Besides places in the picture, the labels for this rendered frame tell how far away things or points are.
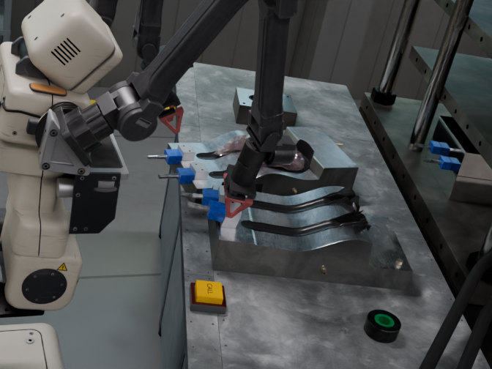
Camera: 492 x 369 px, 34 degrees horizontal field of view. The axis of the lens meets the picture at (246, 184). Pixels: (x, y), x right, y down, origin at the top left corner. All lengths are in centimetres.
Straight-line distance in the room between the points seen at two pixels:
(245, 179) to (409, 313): 52
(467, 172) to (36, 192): 137
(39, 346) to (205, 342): 83
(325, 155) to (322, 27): 251
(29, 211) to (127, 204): 183
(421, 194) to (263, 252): 82
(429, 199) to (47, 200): 126
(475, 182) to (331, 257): 80
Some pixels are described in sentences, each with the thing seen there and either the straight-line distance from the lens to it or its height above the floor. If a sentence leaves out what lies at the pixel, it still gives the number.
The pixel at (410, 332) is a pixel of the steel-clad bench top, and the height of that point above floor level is 80.
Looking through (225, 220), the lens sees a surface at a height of 91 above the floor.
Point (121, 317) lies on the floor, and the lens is 302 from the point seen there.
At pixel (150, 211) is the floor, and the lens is 365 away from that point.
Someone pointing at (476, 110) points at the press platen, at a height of 104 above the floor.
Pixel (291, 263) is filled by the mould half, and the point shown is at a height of 84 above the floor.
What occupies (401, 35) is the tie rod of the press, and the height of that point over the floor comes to 107.
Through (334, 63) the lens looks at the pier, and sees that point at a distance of 495.
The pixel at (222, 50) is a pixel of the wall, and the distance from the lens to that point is 490.
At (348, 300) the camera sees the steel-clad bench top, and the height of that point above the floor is 80.
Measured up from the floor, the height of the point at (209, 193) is 90.
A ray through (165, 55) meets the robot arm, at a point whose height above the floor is 137.
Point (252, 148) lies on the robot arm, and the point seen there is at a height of 112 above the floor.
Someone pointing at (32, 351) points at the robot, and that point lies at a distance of 243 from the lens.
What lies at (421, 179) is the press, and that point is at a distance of 270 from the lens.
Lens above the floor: 191
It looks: 28 degrees down
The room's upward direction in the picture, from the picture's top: 13 degrees clockwise
